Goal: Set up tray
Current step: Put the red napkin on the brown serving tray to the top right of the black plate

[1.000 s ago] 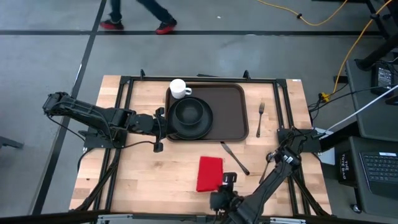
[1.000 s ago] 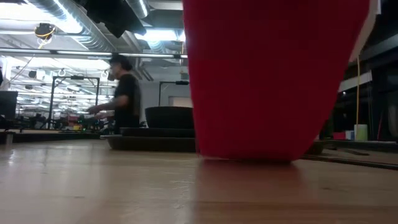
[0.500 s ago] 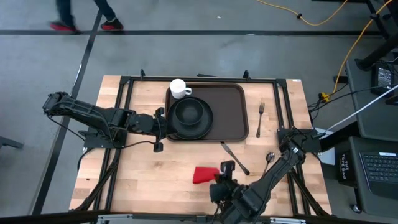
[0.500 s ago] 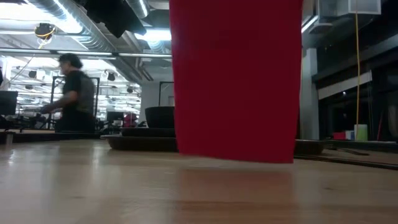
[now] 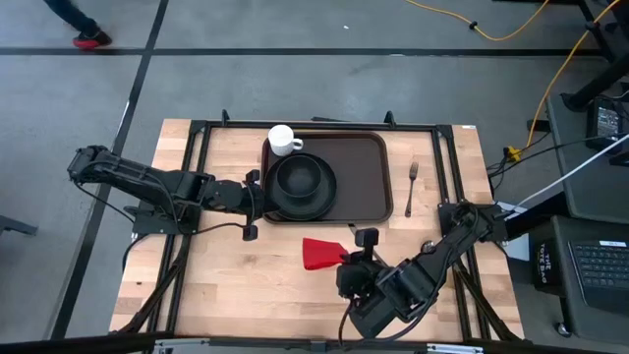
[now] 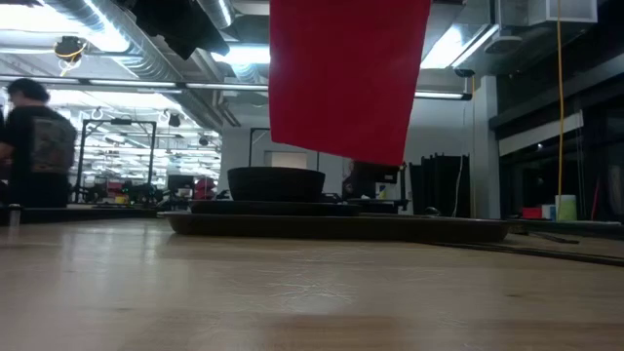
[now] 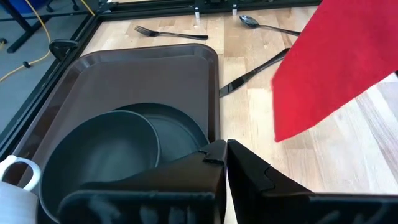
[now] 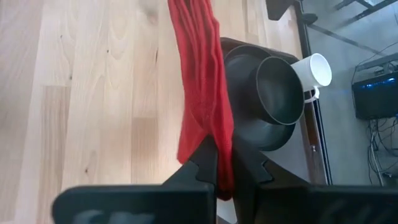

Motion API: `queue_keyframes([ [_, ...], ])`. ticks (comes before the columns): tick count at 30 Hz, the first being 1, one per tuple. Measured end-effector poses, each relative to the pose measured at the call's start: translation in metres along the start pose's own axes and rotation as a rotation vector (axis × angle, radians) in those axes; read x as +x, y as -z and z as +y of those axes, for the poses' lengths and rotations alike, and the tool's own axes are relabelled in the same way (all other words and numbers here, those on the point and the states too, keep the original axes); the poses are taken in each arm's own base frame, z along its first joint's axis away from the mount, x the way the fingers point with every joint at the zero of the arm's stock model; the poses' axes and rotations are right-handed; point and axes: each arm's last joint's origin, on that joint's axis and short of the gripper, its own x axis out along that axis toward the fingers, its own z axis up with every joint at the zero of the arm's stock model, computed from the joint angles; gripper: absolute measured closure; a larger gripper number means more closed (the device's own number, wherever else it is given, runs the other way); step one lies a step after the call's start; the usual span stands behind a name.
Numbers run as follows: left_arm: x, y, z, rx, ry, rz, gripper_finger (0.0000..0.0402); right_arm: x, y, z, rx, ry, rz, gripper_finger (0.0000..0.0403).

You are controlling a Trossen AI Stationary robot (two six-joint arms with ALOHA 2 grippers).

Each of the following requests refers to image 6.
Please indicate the red cloth napkin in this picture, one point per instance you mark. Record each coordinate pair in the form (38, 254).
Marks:
(341, 73)

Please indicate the black bowl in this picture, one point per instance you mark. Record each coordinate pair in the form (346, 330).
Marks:
(275, 185)

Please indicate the black round plate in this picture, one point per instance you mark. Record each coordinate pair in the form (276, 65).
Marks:
(273, 208)

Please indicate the dark metal fork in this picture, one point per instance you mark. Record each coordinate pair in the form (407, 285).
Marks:
(556, 238)

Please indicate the dark metal knife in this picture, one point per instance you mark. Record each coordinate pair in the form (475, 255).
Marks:
(560, 254)

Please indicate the brown plastic tray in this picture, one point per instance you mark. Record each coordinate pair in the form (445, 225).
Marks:
(341, 229)

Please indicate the person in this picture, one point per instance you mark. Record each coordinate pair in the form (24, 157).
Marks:
(39, 146)

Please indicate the black partition panel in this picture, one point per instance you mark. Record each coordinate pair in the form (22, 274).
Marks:
(439, 185)

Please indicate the red box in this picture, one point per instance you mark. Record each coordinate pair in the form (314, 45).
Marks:
(531, 213)

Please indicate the blue and white box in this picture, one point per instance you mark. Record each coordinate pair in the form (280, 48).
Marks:
(549, 212)

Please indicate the green box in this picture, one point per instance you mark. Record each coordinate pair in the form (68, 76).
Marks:
(566, 208)

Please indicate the black background rig frame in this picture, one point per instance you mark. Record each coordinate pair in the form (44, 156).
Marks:
(117, 121)

